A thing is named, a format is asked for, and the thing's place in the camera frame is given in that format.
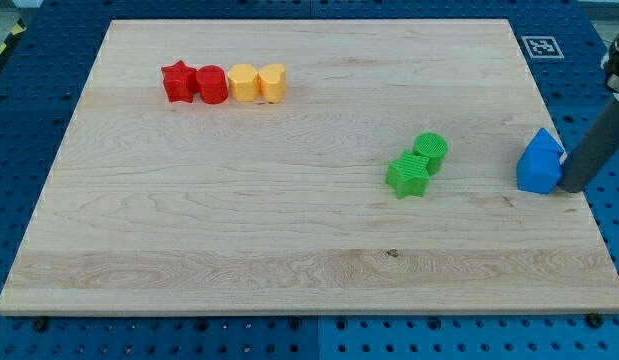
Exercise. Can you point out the blue pentagon block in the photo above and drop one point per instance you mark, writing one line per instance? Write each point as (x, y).
(539, 168)

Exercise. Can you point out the green star block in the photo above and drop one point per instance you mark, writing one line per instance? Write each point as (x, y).
(408, 175)

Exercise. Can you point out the red star block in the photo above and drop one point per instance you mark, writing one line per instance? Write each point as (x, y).
(179, 82)

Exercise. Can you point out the yellow heart block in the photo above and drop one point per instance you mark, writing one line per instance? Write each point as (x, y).
(273, 82)

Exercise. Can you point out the yellow hexagon block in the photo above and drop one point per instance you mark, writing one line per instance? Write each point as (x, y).
(244, 82)

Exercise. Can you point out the green cylinder block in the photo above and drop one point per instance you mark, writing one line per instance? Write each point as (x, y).
(433, 147)

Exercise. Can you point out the red cylinder block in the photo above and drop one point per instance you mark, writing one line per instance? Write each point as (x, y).
(212, 84)

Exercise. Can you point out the light wooden board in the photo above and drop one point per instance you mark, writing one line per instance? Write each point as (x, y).
(159, 208)

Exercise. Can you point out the white fiducial marker tag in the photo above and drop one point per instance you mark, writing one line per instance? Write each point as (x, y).
(542, 47)

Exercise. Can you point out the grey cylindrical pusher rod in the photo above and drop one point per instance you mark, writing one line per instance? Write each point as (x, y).
(596, 147)

